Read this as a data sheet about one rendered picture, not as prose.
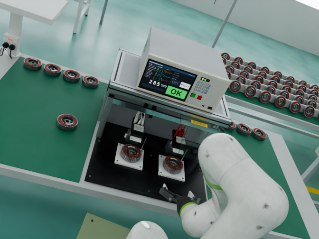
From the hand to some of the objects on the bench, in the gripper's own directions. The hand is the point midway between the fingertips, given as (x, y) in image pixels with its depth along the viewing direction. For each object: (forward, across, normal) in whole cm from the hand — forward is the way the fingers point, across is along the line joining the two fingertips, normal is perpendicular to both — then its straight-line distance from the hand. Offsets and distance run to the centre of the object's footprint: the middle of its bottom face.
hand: (176, 190), depth 155 cm
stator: (+22, 0, +6) cm, 23 cm away
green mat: (+44, -77, +13) cm, 89 cm away
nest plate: (+23, -24, +4) cm, 33 cm away
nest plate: (+23, 0, +5) cm, 23 cm away
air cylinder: (+35, 0, +12) cm, 37 cm away
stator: (+36, -62, +9) cm, 72 cm away
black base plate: (+25, -12, +3) cm, 28 cm away
